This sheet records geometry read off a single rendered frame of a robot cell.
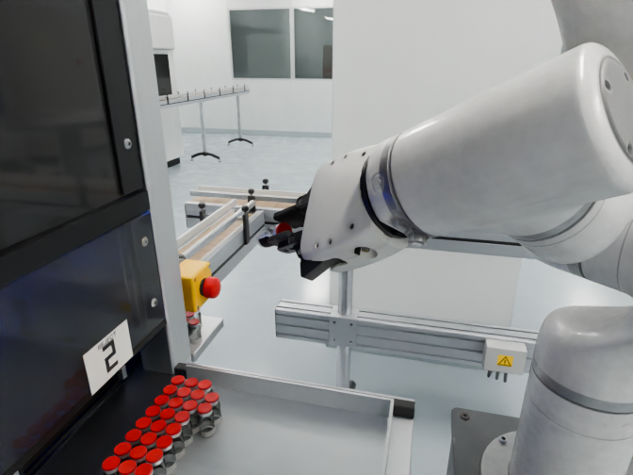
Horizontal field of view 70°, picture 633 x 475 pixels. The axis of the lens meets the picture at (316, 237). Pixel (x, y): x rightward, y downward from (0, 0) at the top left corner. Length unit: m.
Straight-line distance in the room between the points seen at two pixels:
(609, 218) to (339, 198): 0.19
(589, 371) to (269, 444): 0.41
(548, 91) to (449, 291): 1.93
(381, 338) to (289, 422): 0.93
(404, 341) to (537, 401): 1.04
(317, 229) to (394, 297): 1.81
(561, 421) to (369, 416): 0.28
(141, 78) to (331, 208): 0.38
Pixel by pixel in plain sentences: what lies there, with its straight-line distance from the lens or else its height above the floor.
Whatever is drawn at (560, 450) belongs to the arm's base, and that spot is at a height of 0.98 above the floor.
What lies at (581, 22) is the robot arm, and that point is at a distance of 0.39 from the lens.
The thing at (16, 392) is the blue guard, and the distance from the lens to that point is 0.57.
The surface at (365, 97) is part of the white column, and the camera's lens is 1.94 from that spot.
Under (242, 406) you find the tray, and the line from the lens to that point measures 0.76.
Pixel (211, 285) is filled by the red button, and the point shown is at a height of 1.01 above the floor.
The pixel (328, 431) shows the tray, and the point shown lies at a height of 0.88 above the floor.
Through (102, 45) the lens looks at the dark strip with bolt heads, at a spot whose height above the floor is 1.40.
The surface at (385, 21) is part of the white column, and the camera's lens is 1.93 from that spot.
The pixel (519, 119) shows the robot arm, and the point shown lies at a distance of 0.27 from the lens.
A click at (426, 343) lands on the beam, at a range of 1.62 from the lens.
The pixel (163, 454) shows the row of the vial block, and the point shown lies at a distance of 0.67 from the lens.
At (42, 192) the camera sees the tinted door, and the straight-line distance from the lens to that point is 0.56.
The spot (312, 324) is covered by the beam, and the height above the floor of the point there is 0.51.
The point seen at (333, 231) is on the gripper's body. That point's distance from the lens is 0.37.
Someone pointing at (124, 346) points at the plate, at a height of 1.02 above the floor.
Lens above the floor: 1.38
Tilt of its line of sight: 22 degrees down
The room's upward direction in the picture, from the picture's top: straight up
